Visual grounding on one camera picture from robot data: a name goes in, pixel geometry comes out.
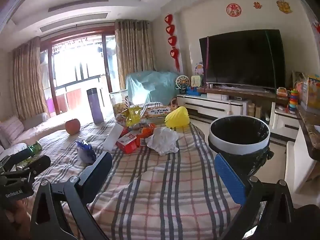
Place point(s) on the yellow snack wrapper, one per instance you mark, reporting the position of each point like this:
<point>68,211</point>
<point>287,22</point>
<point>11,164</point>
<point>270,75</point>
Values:
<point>133,116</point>

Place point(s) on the yellow figure wall sticker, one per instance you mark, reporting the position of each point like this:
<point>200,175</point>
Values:
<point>284,5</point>

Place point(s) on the clear cookie jar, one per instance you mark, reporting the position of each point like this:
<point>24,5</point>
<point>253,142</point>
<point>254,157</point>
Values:
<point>119,107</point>

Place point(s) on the cardboard house cutout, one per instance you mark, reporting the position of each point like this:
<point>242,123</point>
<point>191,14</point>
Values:
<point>199,68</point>

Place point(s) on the round red wall sticker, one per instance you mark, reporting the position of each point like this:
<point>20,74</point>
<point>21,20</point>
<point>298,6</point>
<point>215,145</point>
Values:
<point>234,10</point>

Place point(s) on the beige patterned curtain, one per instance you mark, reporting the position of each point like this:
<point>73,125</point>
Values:
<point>135,55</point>
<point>30,80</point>

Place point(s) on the white TV cabinet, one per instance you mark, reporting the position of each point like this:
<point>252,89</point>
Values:
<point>212,105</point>

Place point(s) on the red heart hanging decoration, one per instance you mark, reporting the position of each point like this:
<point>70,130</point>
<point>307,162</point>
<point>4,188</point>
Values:
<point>172,41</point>
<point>317,26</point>

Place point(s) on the sliding glass balcony door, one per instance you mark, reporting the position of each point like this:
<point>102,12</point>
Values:
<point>75,62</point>

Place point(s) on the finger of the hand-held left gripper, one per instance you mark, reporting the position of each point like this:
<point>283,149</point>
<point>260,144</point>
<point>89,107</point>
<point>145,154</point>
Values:
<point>12,161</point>
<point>37,166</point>

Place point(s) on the wooden toy building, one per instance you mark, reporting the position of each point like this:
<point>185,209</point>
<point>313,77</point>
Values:
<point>258,112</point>

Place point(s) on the yellow green toy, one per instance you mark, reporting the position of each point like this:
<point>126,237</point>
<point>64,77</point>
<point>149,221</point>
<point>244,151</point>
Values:
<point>196,81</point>

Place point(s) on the yellow stacked container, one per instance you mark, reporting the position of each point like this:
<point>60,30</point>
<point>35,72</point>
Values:
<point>250,109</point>

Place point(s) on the striped cushion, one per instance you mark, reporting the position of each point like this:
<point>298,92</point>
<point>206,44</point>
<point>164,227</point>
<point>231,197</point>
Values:
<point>11,130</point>

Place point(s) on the teal cloth covered armchair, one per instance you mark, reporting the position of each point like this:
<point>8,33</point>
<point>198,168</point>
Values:
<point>150,85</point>

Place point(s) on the small red gold wall sticker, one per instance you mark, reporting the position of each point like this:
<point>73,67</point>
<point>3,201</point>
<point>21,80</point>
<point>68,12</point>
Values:
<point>257,5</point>

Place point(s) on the white bin with black bag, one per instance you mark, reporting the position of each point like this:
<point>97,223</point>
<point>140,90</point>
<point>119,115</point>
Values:
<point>237,147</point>

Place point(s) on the orange toy cash register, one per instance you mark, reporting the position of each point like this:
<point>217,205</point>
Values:
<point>282,91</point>

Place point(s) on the red carton box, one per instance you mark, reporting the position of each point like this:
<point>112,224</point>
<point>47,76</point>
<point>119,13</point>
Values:
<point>127,142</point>

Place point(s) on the purple thermos bottle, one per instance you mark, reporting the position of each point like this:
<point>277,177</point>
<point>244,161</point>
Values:
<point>95,107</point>

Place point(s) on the orange snack packet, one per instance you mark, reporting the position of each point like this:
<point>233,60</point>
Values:
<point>147,132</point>

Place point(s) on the green wrapper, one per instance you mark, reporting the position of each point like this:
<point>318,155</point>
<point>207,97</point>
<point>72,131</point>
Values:
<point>33,148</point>

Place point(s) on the marble top sideboard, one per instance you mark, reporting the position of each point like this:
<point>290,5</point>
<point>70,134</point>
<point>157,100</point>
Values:
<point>307,130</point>

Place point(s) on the yellow crumpled plastic bag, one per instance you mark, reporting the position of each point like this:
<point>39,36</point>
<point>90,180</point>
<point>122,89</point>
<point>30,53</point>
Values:
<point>177,117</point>

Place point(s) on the white rectangular box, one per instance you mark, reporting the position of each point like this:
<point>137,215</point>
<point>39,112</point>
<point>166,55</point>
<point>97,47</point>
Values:
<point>113,137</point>

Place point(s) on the white cartoon snack packet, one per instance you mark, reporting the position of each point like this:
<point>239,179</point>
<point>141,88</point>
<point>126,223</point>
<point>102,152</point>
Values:
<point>122,118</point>

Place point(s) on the pink thin stick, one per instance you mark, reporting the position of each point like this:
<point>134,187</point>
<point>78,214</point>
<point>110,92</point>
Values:
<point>208,62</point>

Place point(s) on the yellow toy box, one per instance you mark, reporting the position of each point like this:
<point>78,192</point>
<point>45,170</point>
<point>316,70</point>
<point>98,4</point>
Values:
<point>311,92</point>

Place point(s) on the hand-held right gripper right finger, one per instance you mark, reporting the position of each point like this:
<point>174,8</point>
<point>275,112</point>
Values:
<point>230,180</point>

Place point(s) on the person's left forearm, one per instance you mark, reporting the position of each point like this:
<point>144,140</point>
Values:
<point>22,217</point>

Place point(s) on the red apple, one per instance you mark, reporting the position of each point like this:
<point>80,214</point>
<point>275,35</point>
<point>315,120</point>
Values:
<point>72,127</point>

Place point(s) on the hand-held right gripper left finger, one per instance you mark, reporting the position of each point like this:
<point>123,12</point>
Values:
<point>100,165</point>

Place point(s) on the blue toy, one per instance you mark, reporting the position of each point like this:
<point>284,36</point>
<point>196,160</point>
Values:
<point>196,92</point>

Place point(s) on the beige sofa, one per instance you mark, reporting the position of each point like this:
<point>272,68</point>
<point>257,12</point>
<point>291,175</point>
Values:
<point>40,127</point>

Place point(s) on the black television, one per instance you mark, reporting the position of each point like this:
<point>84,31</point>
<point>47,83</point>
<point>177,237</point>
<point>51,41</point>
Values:
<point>242,60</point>

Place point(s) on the dark blue wrapper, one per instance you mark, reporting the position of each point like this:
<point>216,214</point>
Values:
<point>86,152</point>

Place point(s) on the orange children's book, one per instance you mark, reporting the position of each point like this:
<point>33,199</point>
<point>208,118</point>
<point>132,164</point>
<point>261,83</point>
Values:
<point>157,111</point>

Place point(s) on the white paper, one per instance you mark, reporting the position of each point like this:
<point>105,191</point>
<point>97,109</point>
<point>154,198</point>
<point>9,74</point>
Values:
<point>162,140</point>

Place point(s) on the pink kettlebell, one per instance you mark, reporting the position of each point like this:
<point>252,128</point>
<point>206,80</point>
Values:
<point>173,100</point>

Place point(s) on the ferris wheel toy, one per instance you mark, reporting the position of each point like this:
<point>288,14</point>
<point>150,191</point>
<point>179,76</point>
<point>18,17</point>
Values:
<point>182,83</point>

